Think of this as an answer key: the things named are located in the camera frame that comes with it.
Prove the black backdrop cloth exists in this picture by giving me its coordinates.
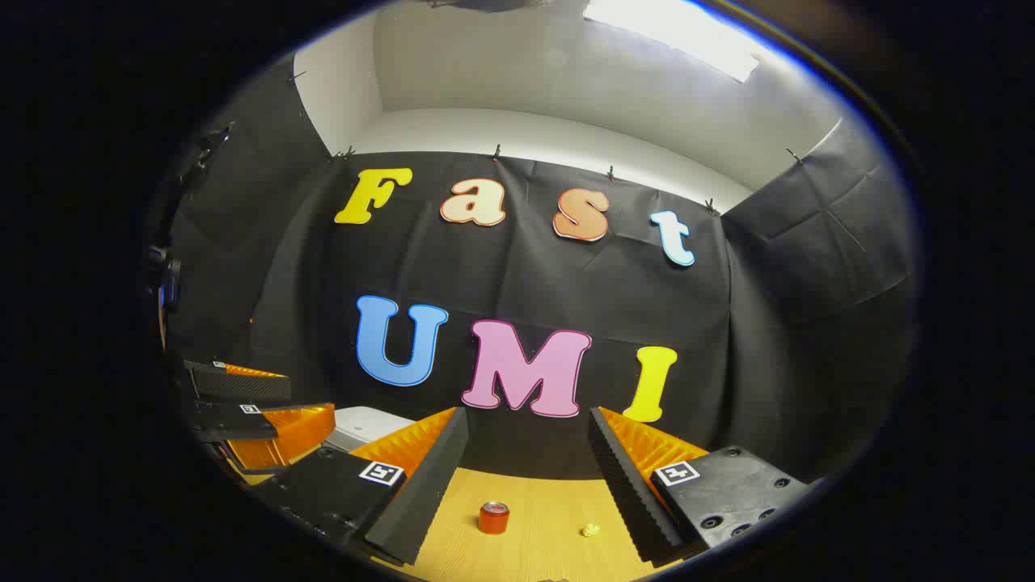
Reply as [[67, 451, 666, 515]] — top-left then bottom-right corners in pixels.
[[158, 57, 923, 486]]

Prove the black clamp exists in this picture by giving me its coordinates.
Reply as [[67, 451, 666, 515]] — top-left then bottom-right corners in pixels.
[[194, 121, 237, 191]]

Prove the ceiling light panel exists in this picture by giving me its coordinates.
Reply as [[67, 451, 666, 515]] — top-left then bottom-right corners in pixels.
[[582, 0, 763, 83]]

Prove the wooden desktop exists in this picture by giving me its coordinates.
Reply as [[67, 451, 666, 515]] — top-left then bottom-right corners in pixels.
[[239, 445, 668, 582]]

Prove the grey desktop garbage bin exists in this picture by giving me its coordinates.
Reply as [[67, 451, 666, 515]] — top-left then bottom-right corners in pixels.
[[323, 407, 417, 452]]

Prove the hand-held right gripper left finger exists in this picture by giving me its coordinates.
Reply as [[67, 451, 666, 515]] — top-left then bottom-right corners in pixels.
[[251, 407, 470, 567]]

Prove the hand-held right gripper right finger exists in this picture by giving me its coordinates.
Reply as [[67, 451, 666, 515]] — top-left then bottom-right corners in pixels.
[[588, 407, 812, 567]]

